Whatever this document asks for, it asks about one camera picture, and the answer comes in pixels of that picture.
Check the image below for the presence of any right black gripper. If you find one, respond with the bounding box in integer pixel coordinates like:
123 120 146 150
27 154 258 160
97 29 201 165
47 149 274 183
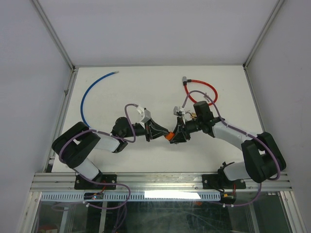
168 116 202 143

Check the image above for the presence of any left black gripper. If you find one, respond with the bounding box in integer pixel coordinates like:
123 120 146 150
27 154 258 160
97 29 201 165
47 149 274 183
123 118 169 142

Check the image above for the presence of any orange black padlock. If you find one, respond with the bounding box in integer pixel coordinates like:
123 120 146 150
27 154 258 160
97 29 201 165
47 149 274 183
165 132 174 141

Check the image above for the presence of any red cable lock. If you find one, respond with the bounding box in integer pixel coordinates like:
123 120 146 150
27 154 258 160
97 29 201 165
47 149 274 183
182 76 218 102

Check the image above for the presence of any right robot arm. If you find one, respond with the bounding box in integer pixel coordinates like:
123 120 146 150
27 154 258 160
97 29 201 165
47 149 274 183
166 101 286 188

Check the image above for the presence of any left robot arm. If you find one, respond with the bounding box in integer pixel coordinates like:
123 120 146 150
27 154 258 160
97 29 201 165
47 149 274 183
52 117 170 189

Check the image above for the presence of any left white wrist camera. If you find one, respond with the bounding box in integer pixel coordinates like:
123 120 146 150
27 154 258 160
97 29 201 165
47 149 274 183
136 105 151 124

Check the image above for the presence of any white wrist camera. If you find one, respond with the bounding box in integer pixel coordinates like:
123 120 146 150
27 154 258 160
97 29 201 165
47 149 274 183
173 106 186 123
136 105 151 124

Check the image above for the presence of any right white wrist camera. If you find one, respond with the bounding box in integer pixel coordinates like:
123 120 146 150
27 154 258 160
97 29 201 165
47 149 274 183
173 106 186 123

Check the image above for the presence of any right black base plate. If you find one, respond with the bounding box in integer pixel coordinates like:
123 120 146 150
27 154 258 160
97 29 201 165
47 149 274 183
202 174 246 191

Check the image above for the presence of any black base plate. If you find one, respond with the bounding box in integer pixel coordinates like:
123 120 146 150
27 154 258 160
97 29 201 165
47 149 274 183
202 174 246 191
74 173 117 191

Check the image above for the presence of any blue cable lock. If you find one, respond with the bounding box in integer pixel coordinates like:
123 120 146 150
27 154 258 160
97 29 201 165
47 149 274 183
80 70 119 127

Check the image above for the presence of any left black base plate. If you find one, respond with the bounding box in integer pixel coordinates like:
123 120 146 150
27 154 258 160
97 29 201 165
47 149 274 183
74 173 117 191

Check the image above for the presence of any aluminium mounting rail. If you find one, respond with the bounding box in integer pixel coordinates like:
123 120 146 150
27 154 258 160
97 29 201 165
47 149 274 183
30 172 292 192

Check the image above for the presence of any white slotted cable duct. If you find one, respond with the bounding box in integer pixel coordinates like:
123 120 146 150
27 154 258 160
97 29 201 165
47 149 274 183
41 190 221 202

